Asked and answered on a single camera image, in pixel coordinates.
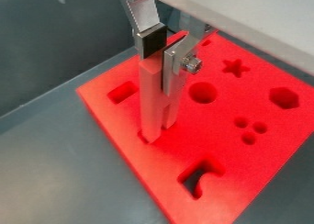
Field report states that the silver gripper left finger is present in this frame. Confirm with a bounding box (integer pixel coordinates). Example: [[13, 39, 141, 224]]
[[121, 0, 168, 59]]

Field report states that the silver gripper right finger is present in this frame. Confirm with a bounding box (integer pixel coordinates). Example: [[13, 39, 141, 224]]
[[162, 13, 217, 95]]

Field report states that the red double-square peg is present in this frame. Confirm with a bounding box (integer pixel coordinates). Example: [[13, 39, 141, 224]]
[[138, 30, 190, 144]]

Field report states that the red shape-sorting board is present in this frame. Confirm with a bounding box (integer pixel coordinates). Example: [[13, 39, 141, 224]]
[[78, 35, 314, 224]]

